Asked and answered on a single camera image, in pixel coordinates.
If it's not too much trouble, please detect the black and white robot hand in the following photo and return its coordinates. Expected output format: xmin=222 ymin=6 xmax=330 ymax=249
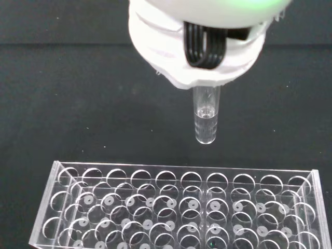
xmin=128 ymin=0 xmax=292 ymax=91

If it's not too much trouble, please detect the clear plastic test tube rack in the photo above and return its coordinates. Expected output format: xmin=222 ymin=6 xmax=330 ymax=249
xmin=28 ymin=160 xmax=325 ymax=249

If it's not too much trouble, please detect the black bench cloth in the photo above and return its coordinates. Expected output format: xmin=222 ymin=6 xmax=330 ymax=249
xmin=0 ymin=0 xmax=332 ymax=249

